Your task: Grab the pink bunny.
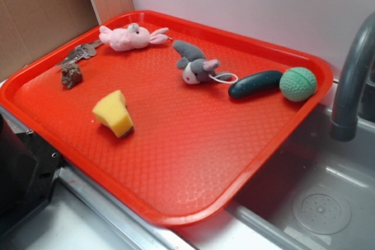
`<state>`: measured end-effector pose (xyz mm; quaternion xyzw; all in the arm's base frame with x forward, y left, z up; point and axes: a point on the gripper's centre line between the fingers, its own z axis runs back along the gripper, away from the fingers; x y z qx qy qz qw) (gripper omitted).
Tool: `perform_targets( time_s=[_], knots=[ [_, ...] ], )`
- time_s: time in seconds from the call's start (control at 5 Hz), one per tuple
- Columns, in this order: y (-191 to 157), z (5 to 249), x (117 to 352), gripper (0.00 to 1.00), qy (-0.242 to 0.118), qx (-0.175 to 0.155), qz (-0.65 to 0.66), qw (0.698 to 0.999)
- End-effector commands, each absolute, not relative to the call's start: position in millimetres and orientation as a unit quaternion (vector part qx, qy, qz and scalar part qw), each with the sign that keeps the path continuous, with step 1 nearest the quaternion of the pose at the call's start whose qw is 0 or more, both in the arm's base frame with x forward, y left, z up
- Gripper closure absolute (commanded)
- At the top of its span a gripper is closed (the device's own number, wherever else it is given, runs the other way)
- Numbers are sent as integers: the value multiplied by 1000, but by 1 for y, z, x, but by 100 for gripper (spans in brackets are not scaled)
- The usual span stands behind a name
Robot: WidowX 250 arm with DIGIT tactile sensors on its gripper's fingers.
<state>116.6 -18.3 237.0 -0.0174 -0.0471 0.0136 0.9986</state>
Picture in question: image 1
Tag pink plush bunny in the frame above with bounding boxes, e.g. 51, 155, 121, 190
99, 23, 172, 52

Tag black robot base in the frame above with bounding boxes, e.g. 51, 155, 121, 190
1, 117, 61, 237

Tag grey plush bunny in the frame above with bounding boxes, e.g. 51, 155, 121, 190
172, 40, 238, 85

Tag red plastic tray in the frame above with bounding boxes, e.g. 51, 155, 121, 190
1, 11, 333, 227

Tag yellow sponge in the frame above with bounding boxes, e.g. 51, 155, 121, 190
92, 90, 134, 138

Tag dark green toy cucumber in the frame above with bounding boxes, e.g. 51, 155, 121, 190
228, 70, 283, 100

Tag green rubber ball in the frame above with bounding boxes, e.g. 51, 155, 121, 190
279, 67, 317, 102

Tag silver key bunch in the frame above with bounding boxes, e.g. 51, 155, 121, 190
55, 40, 103, 67

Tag grey plastic sink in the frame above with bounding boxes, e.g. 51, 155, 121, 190
176, 91, 374, 249

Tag grey faucet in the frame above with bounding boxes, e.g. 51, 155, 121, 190
329, 13, 374, 142

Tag brown cardboard panel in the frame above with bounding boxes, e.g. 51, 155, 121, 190
1, 0, 134, 80

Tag brown rock keychain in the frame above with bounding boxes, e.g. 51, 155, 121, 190
61, 63, 83, 89

